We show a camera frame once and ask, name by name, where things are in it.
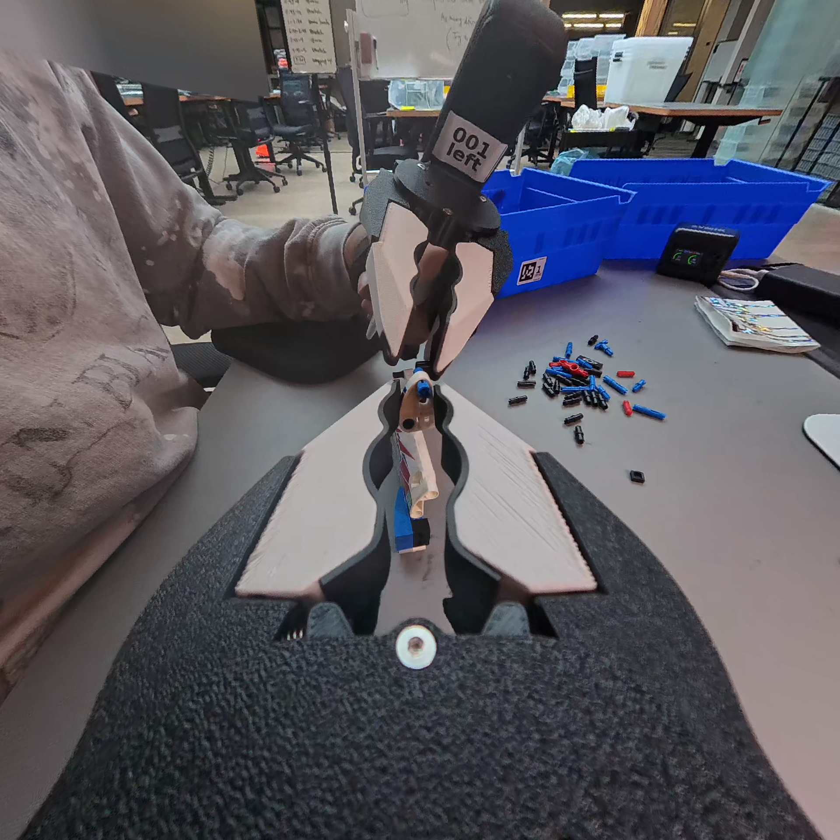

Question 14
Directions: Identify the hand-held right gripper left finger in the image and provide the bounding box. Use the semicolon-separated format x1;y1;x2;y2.
234;382;403;601

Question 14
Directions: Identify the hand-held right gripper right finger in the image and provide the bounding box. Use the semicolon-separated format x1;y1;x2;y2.
437;386;599;599

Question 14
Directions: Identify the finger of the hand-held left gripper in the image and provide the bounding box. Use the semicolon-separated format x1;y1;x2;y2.
425;243;497;378
363;201;435;360

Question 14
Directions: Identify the blue white car side panel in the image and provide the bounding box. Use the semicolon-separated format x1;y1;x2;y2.
390;367;442;555

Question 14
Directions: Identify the person's left forearm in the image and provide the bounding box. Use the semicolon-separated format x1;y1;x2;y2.
141;174;362;329

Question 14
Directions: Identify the grey desk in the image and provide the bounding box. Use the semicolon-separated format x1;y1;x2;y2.
0;252;840;840

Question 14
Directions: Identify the person's left hand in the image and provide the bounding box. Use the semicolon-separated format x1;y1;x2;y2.
343;222;382;342

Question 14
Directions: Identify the whiteboard on stand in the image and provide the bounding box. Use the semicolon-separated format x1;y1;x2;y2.
353;0;490;81

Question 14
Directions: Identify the blue storage bin with tag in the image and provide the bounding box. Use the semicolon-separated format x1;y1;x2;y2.
481;168;636;301

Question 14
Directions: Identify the white plastic bag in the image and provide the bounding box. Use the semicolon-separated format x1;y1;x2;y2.
570;104;636;132

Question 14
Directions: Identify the pile of connector pins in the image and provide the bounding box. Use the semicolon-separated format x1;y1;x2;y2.
507;335;668;446

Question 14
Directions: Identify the white storage box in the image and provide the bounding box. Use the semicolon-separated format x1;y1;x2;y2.
602;36;694;106

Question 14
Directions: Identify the paper flip chart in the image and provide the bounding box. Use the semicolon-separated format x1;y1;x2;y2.
280;0;337;75

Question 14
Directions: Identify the black office chair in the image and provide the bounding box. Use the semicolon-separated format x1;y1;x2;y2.
140;82;227;206
274;71;329;176
223;98;290;196

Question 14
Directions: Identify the wooden top table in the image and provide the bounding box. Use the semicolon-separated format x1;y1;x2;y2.
545;98;783;160

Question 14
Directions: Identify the black power bank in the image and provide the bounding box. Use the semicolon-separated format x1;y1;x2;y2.
656;222;741;285

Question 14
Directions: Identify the long blue storage bin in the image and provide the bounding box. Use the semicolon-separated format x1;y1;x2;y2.
567;156;833;261

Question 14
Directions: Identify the shiny sticker sheet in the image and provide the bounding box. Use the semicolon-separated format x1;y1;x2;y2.
694;295;821;355

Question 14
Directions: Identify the person's grey sweatshirt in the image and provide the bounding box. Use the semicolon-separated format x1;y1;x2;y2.
0;52;221;664

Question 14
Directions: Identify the white rounded plate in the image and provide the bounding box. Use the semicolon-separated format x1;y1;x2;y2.
802;412;840;471

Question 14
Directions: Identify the black flat box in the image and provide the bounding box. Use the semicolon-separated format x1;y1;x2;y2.
755;262;840;307

